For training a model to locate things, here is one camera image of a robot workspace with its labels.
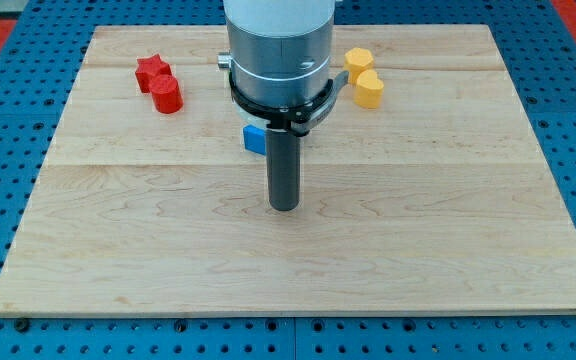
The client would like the red star block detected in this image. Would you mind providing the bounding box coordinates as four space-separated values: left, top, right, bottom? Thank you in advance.
135 54 172 93

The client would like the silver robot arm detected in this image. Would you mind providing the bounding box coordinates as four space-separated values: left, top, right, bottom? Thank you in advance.
223 0 336 117

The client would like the red cylinder block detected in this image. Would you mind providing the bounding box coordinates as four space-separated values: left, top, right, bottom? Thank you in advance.
149 74 184 114

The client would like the blue block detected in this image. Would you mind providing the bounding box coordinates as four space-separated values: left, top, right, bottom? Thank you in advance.
242 125 266 155

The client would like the black clamp ring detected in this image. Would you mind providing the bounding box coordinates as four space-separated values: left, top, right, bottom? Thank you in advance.
227 70 351 138

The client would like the wooden board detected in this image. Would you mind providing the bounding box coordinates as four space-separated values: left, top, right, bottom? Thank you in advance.
0 25 576 318

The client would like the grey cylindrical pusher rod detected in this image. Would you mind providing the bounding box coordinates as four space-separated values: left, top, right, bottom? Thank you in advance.
265 130 301 211

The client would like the yellow heart block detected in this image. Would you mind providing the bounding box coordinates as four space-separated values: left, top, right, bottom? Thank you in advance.
353 69 384 109

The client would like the yellow hexagon block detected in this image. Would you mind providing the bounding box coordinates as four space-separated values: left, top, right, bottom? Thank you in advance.
343 47 374 84

